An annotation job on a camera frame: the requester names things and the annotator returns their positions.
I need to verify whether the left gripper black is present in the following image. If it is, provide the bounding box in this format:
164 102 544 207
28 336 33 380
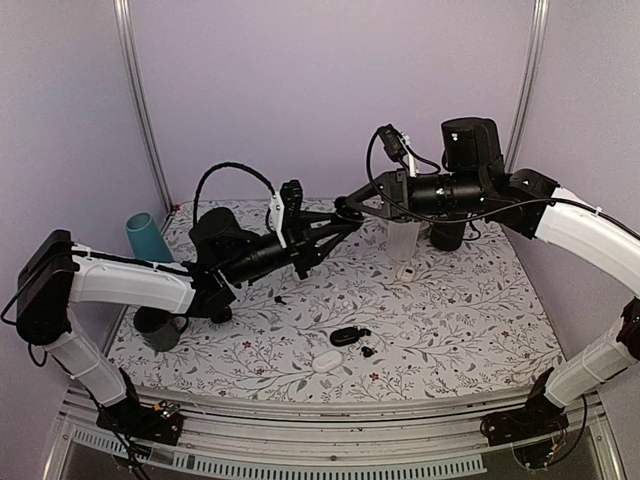
223 211 352 287

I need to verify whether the black round earbud case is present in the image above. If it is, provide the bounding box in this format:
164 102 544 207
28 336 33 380
334 196 364 225

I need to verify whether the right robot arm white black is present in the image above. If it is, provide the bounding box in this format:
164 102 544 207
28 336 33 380
346 117 639 436

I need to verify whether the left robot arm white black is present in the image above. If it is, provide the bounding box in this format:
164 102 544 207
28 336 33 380
5 208 363 434

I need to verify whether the black open oval case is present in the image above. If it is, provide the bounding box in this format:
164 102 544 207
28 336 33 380
329 326 371 347

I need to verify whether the small black earbud case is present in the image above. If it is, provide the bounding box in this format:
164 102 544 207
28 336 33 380
210 306 233 325

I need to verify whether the white earbud case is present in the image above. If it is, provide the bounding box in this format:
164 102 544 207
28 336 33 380
312 350 343 373

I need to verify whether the white ribbed vase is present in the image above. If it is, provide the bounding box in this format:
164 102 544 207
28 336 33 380
386 221 421 261

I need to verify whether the black cylinder tube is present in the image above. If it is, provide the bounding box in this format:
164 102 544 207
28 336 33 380
429 223 466 252

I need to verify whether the black earbud front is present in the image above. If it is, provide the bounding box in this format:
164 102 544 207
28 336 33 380
361 346 376 358

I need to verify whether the floral table mat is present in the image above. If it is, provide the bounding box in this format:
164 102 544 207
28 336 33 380
109 218 563 404

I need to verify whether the teal cup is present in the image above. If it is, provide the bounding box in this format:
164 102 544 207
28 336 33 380
125 212 174 263

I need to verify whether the dark grey mug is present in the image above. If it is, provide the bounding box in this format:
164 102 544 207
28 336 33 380
133 307 190 352

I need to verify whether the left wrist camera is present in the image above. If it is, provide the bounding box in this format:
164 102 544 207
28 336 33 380
269 179 303 249

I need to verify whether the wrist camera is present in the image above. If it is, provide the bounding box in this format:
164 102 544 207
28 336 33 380
269 179 303 249
376 124 418 177

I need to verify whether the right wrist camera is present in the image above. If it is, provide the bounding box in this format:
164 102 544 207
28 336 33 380
376 124 418 177

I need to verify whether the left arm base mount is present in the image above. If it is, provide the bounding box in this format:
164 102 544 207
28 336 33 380
96 399 185 446

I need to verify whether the right metal corner post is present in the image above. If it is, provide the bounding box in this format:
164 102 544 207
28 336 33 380
505 0 550 172

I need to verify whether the metal corner post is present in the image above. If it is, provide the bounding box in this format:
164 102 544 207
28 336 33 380
505 0 550 172
113 0 174 213

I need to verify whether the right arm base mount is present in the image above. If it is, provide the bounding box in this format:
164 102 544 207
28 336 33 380
480 368 569 446

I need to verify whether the left metal corner post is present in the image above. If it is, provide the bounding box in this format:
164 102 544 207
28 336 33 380
113 0 174 213

